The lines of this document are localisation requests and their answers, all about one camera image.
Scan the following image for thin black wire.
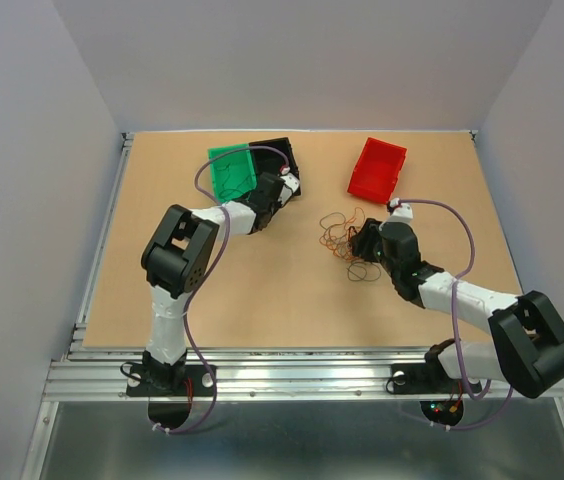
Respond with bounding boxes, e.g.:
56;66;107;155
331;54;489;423
214;158;253;199

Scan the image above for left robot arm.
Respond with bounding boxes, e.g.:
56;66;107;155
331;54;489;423
121;167;300;397

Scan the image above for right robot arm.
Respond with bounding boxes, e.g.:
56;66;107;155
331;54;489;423
349;219;564;398

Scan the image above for black plastic bin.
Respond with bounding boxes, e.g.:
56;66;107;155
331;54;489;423
241;137;300;199

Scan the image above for green plastic bin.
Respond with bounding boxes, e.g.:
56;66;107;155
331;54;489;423
208;144;256;203

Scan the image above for red plastic bin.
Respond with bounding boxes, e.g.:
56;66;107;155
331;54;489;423
347;137;407;204

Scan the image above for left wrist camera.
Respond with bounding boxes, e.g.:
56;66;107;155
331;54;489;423
279;167;300;206

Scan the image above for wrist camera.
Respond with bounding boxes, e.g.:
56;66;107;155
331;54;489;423
386;198;414;224
279;167;300;206

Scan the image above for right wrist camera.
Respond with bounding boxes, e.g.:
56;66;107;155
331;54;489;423
386;198;414;224

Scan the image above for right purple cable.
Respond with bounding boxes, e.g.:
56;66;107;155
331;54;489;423
401;198;516;432

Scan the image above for aluminium rail frame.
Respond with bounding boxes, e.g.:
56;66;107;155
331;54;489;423
21;130;564;480

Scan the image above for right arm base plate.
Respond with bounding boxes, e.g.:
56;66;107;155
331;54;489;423
384;363;464;396

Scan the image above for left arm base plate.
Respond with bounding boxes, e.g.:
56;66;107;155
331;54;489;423
120;362;214;398

